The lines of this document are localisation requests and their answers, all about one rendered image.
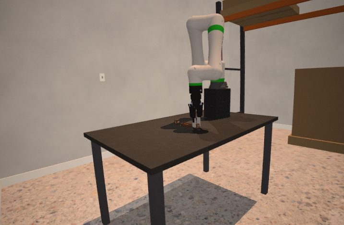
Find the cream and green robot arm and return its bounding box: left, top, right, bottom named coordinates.
left=186, top=13, right=228, bottom=95

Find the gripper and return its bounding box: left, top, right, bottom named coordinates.
left=188, top=94, right=204, bottom=127

